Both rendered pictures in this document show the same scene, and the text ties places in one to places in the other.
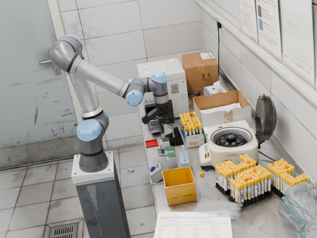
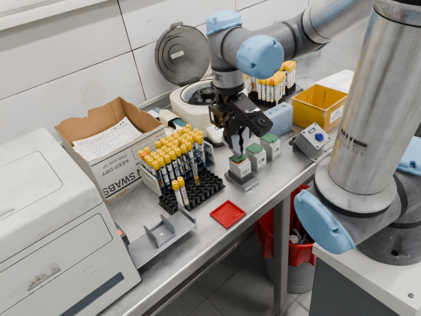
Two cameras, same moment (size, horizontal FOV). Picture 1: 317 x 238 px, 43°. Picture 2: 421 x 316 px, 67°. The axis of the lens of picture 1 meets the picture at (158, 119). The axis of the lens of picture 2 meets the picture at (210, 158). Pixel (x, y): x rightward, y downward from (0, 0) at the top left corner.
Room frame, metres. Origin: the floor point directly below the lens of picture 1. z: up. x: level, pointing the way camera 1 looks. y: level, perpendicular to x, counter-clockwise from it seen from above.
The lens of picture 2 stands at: (2.27, 0.51, 1.50)
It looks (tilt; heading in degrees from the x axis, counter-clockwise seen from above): 38 degrees down; 238
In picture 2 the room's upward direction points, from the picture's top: 9 degrees counter-clockwise
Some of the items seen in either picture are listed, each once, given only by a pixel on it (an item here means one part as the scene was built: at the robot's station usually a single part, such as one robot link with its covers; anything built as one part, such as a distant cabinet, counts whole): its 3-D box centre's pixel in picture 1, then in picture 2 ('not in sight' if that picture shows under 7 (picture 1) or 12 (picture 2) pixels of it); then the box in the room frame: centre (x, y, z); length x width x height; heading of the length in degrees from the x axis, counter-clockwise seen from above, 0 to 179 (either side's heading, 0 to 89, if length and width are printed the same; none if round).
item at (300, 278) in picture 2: not in sight; (292, 242); (1.54, -0.08, 0.22); 0.38 x 0.37 x 0.44; 3
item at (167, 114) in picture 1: (164, 112); (229, 105); (1.86, -0.04, 1.11); 0.09 x 0.08 x 0.12; 91
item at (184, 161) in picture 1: (185, 165); (277, 123); (1.63, -0.09, 0.92); 0.10 x 0.07 x 0.10; 178
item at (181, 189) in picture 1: (179, 185); (319, 109); (1.47, -0.05, 0.93); 0.13 x 0.13 x 0.10; 2
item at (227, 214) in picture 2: (151, 143); (227, 214); (1.97, 0.06, 0.88); 0.07 x 0.07 x 0.01; 3
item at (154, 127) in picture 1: (154, 120); (153, 239); (2.16, 0.03, 0.92); 0.21 x 0.07 x 0.05; 3
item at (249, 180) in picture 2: (165, 149); (240, 175); (1.86, -0.02, 0.89); 0.09 x 0.05 x 0.04; 91
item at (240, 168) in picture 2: (165, 145); (240, 167); (1.86, -0.02, 0.92); 0.05 x 0.04 x 0.06; 91
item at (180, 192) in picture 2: (172, 130); (188, 180); (1.99, -0.07, 0.93); 0.17 x 0.09 x 0.11; 3
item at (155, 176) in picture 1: (162, 171); (306, 138); (1.62, 0.02, 0.92); 0.13 x 0.07 x 0.08; 93
